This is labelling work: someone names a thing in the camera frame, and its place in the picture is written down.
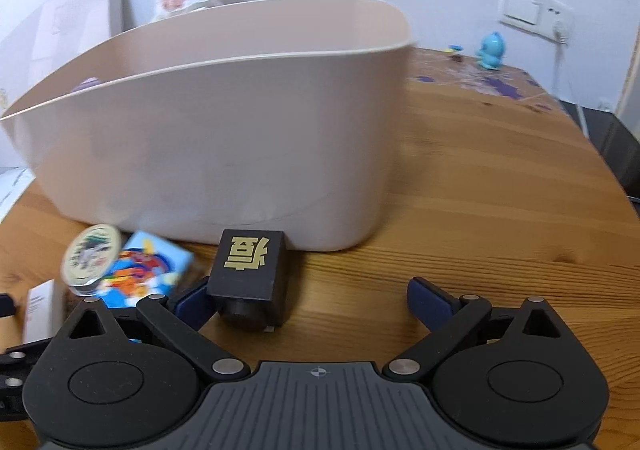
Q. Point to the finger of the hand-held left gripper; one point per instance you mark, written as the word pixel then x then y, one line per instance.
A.
pixel 15 367
pixel 5 305

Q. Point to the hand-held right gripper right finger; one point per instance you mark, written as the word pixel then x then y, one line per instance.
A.
pixel 429 302

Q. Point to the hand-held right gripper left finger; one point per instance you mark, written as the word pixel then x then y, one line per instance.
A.
pixel 192 304

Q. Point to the black cube with gold character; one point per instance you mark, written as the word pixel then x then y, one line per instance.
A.
pixel 247 262

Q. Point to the beige plastic storage bin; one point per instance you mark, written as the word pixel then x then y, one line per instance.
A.
pixel 225 139

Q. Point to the small white box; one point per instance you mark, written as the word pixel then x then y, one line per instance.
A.
pixel 42 312

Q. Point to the colorful cartoon card box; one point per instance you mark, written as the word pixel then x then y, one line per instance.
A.
pixel 150 270

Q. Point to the white paper sheet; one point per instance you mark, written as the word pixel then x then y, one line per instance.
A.
pixel 11 192

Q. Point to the purple patterned table mat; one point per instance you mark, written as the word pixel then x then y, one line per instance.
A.
pixel 500 84

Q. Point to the purple item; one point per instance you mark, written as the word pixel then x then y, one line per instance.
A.
pixel 86 84

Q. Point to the tiny yellow blue toy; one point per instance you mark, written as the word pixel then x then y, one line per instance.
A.
pixel 455 52

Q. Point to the blue cartoon figurine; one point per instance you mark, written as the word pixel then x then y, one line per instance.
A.
pixel 489 52

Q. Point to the white cardboard box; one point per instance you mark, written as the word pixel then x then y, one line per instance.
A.
pixel 65 19

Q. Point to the white wall switch panel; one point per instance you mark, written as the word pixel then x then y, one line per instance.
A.
pixel 525 7

